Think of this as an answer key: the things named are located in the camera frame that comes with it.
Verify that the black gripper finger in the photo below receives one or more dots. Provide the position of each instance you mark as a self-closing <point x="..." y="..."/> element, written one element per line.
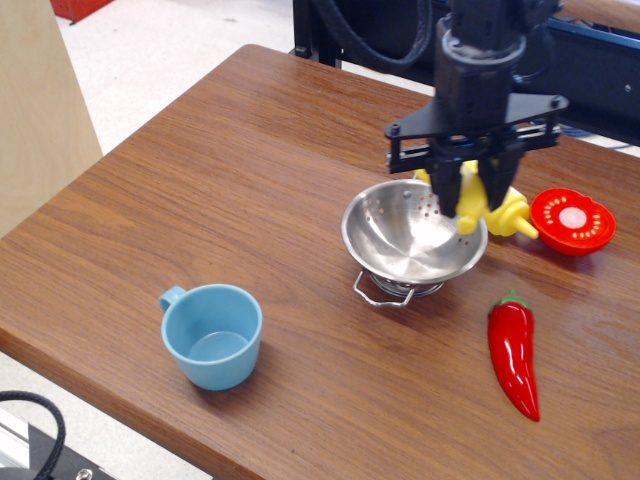
<point x="497" y="169"/>
<point x="446" y="184"/>

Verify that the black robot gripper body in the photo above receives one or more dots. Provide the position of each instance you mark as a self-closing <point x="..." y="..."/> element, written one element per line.
<point x="475" y="108"/>

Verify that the yellow plastic toy banana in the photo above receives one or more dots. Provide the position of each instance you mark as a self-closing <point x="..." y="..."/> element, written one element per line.
<point x="473" y="203"/>

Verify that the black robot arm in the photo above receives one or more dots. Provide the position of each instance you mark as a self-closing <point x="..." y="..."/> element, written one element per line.
<point x="475" y="113"/>

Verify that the stainless steel colander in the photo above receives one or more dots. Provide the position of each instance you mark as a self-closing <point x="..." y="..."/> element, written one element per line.
<point x="405" y="247"/>

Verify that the yellow mustard squeeze bottle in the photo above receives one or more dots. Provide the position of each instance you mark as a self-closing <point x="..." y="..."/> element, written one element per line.
<point x="513" y="216"/>

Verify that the red toy tomato half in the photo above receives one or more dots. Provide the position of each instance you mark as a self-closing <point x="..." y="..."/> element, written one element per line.
<point x="571" y="223"/>

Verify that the red toy chili pepper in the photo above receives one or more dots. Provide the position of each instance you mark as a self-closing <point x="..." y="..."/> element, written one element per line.
<point x="511" y="327"/>

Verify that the light blue plastic cup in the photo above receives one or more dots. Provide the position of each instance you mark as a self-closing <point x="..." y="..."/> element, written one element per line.
<point x="213" y="333"/>

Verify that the light wooden panel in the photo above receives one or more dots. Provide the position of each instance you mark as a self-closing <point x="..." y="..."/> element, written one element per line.
<point x="47" y="136"/>

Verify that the red plastic crate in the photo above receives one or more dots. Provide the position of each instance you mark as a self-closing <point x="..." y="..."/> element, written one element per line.
<point x="77" y="10"/>

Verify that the black metal frame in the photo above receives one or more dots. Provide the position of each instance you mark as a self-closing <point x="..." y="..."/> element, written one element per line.
<point x="588" y="52"/>

